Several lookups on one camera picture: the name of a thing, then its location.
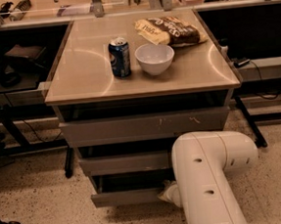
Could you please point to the grey drawer cabinet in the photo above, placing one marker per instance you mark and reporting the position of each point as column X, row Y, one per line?
column 84, row 88

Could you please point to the black desk leg left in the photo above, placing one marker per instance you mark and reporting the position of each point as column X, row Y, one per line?
column 69, row 163

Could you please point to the white bowl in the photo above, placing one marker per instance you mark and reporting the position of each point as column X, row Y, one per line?
column 154, row 59

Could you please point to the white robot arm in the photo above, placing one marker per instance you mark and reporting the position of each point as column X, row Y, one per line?
column 199, row 161

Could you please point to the grey top drawer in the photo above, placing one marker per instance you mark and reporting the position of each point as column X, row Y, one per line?
column 120, row 129

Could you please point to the dark box under desk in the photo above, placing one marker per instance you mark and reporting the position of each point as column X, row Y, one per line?
column 28, row 58

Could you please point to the black power adapter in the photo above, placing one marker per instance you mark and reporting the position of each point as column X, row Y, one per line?
column 240, row 62

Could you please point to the grey bottom drawer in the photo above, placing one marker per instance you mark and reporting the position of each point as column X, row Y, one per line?
column 129, row 188

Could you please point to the black desk leg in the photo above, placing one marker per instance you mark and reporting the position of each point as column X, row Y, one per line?
column 69, row 163
column 260, row 141

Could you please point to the grey middle drawer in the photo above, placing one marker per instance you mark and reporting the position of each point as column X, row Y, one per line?
column 146, row 161

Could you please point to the blue soda can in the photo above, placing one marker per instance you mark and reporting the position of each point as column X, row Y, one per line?
column 119, row 57

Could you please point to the grey drawer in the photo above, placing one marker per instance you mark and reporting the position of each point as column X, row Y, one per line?
column 120, row 129
column 146, row 161
column 129, row 188

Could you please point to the brown chip bag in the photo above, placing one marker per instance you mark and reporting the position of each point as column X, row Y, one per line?
column 170, row 31

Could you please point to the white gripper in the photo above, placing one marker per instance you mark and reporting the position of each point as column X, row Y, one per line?
column 171, row 192

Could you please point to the black desk leg right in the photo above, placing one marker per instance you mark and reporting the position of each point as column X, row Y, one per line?
column 260, row 141

